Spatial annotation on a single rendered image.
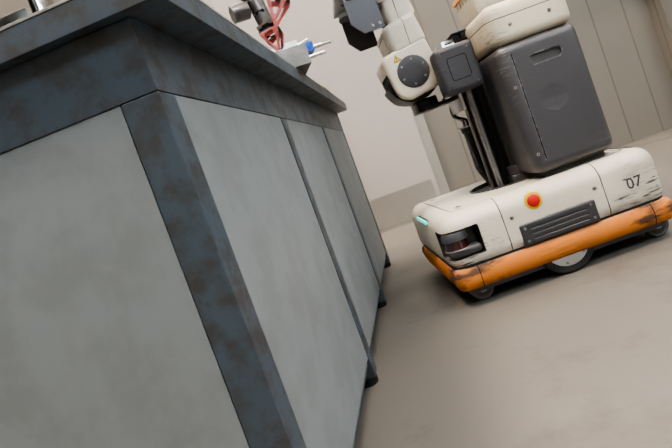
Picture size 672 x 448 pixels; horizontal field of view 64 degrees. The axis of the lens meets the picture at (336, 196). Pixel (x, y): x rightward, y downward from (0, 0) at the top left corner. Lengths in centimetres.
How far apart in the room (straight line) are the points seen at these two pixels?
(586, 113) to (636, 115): 251
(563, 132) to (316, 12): 240
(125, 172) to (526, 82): 126
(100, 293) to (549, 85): 136
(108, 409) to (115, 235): 22
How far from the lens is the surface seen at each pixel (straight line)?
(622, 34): 429
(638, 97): 427
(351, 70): 371
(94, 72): 71
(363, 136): 366
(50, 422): 83
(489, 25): 171
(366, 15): 179
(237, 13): 197
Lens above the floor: 51
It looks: 3 degrees down
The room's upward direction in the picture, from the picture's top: 20 degrees counter-clockwise
